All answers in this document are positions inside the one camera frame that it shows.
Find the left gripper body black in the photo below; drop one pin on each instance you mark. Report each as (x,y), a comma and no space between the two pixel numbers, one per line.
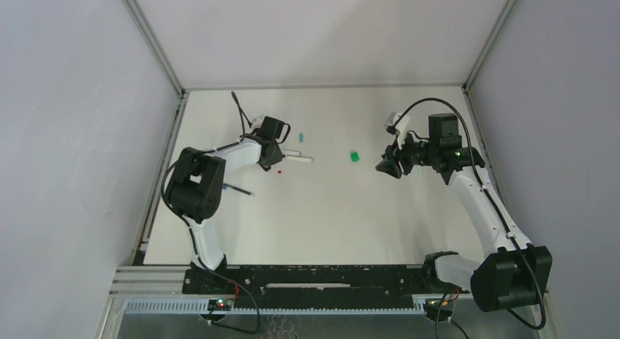
(276,153)

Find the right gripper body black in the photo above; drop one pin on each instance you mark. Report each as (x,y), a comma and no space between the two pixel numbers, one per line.
(400,158)

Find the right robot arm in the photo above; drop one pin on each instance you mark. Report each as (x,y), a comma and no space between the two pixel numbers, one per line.
(514,272)

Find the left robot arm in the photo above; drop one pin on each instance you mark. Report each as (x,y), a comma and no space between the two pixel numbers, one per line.
(193,184)

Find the white pen blue end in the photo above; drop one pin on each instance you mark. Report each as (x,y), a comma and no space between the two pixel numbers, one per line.
(300,158)

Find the blue black pen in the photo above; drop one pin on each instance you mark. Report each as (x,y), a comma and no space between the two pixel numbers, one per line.
(238,189)

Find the small circuit board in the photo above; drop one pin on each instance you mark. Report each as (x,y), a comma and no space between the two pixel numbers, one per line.
(220,305)

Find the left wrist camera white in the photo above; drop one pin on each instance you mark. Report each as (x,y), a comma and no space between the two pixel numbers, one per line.
(257,122)

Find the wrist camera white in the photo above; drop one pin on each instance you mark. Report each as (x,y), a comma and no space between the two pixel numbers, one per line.
(257,122)
(396,124)

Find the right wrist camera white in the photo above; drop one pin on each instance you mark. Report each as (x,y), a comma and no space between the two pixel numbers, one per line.
(396,124)

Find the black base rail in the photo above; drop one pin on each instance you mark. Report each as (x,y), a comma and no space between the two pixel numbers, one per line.
(316,287)

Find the aluminium frame rails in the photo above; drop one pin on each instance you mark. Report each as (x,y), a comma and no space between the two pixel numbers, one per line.
(148,302)

